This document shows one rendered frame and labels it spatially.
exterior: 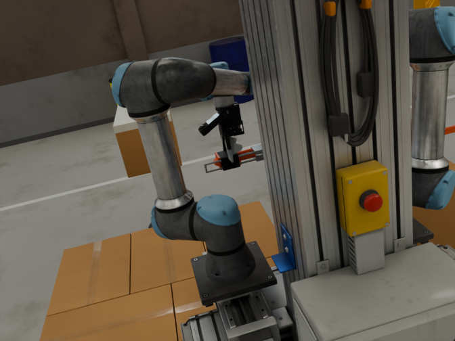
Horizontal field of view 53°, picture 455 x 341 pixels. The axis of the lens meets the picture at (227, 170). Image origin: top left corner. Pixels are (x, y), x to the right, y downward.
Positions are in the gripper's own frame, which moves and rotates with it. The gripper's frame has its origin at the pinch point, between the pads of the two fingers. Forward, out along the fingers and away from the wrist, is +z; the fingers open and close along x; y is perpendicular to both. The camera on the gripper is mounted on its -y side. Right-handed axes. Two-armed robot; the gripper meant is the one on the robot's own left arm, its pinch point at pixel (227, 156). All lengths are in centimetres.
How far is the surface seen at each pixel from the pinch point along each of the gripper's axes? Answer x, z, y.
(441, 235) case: -20, 48, 78
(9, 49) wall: 565, -15, -191
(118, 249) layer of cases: 70, 67, -59
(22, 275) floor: 168, 123, -147
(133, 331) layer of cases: 0, 68, -53
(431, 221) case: -20, 39, 73
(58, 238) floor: 214, 123, -124
